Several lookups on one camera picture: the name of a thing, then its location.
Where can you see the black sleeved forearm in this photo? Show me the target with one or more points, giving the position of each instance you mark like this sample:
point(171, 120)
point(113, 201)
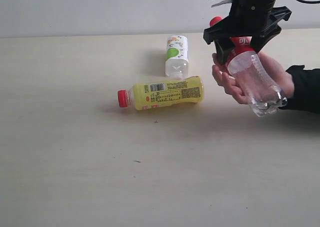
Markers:
point(306, 94)

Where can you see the white bottle green apple label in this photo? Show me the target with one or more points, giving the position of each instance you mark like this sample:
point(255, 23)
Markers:
point(177, 59)

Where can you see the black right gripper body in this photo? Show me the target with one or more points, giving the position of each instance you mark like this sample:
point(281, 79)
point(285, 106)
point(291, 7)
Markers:
point(244, 19)

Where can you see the clear cola bottle red label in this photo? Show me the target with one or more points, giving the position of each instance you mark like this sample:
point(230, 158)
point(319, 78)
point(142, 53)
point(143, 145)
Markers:
point(263, 94)

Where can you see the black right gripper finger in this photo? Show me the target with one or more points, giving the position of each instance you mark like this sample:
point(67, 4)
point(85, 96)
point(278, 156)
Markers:
point(223, 47)
point(271, 28)

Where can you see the yellow juice bottle red cap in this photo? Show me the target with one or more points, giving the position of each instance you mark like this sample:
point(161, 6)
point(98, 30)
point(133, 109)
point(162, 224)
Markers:
point(144, 96)

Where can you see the person's open bare hand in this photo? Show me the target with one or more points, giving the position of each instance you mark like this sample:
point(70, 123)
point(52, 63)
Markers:
point(232, 87)

